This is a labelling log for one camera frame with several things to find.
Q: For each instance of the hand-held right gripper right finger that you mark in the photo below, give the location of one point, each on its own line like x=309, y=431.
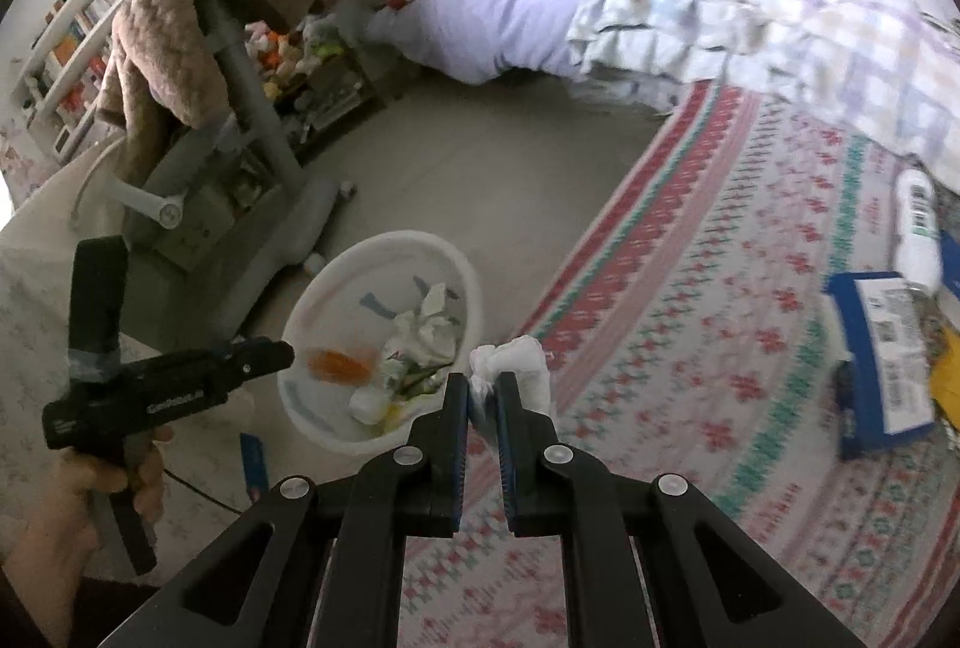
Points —
x=504, y=438

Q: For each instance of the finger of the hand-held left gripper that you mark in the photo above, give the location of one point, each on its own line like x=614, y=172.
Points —
x=253, y=464
x=259, y=359

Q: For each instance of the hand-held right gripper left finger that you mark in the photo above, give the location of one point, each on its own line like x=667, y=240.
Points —
x=457, y=408

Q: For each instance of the colourful snack wrapper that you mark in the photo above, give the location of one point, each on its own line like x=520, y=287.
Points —
x=401, y=369

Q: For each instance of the white tissue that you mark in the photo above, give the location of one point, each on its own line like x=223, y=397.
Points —
x=517, y=363
x=424, y=325

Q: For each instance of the orange wrapper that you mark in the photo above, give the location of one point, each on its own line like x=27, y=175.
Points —
x=341, y=364

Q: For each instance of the white mesh trash basket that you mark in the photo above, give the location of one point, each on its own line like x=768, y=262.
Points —
x=337, y=288

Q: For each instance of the person's left forearm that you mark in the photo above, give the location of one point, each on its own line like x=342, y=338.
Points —
x=37, y=558

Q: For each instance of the person's left hand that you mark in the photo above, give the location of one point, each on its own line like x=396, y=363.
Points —
x=75, y=479

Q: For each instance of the white floral cloth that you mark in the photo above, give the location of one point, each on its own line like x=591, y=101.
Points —
x=37, y=318

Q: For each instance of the grey wheeled chair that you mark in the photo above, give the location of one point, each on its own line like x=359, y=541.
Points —
x=240, y=220

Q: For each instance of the red green patterned blanket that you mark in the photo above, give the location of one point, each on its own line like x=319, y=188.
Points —
x=712, y=318

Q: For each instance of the low wooden shelf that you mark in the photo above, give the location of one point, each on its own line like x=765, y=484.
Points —
x=337, y=93

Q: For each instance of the pile of small plush toys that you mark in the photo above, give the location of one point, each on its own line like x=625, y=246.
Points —
x=292, y=52

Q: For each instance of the brown fuzzy blanket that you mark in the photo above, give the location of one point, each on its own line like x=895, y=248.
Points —
x=180, y=18

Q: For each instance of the white bookshelf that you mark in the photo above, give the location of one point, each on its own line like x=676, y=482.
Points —
x=75, y=40

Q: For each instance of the blue box white label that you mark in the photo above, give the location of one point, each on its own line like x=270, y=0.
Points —
x=870, y=378

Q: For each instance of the purple bed sheet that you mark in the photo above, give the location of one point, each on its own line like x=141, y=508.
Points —
x=495, y=10

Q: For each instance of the yellow packet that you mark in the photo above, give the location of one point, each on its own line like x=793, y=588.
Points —
x=949, y=363

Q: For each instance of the white bottle green label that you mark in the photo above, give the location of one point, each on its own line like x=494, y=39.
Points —
x=916, y=243

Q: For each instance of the checked ruffled duvet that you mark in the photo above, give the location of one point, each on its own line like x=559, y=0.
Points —
x=750, y=3

